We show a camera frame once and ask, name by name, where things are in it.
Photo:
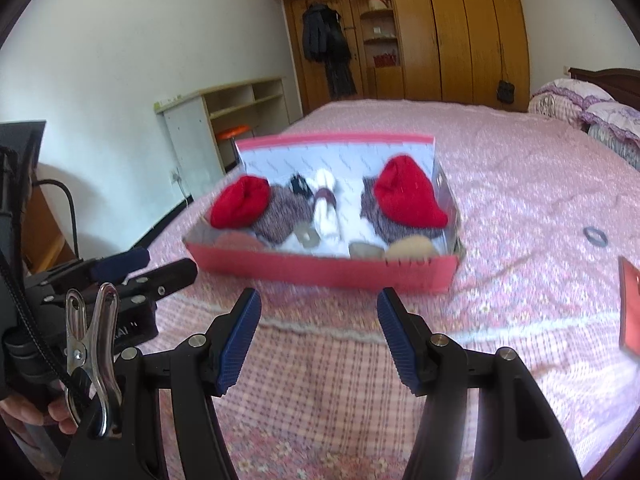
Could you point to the front pink pillow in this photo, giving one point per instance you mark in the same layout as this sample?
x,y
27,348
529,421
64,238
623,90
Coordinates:
x,y
616,126

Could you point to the white knitted towel roll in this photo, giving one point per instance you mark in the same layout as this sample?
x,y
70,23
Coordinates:
x,y
325,219

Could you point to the dark hanging jacket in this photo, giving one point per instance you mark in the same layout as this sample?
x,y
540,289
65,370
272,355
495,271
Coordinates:
x,y
324,42

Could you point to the wooden wardrobe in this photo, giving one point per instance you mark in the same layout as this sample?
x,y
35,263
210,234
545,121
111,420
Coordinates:
x,y
420,50

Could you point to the beige sock ball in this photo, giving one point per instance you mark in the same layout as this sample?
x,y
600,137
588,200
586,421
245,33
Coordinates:
x,y
416,247

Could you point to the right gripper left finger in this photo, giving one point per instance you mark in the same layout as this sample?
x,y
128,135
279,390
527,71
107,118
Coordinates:
x,y
203,368

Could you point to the dark wooden headboard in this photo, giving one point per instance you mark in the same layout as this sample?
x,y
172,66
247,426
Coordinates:
x,y
623,84

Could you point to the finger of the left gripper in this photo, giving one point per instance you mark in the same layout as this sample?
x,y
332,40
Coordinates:
x,y
160,282
115,269

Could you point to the orange stool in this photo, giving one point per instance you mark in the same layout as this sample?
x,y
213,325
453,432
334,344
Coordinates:
x,y
227,138

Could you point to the wooden bedside furniture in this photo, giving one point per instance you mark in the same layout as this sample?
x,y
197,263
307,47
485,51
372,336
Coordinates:
x,y
43,244

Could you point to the rear pink pillow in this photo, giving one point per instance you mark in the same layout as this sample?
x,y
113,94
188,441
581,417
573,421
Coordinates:
x,y
566,99

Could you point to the grey translucent sock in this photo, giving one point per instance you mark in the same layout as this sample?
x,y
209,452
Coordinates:
x,y
364,250

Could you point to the red smartphone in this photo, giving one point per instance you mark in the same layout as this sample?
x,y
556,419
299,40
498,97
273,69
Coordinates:
x,y
629,308

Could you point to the red fleece sock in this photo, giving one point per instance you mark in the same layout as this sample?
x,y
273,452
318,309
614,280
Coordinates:
x,y
241,204
406,195

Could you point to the white shelf desk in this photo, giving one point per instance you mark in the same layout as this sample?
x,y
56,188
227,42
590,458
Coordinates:
x,y
192,122

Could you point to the dark patterned small cloth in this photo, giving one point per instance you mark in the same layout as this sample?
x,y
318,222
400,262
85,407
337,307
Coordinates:
x,y
299,186

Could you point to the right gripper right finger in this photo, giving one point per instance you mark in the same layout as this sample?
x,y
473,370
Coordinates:
x,y
435,367

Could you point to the pink pillow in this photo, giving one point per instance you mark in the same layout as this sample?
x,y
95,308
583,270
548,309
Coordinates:
x,y
616,126
566,99

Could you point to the small black hanging bag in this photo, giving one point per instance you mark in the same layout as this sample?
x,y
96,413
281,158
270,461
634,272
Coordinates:
x,y
505,88

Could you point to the pink sock ball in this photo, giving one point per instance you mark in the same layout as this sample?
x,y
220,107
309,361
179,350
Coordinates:
x,y
239,240

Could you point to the metal spring clamp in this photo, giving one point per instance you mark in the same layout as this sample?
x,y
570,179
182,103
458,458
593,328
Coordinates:
x,y
90,336

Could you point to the pink cardboard shoe box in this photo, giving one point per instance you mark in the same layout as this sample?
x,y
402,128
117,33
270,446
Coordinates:
x,y
362,210

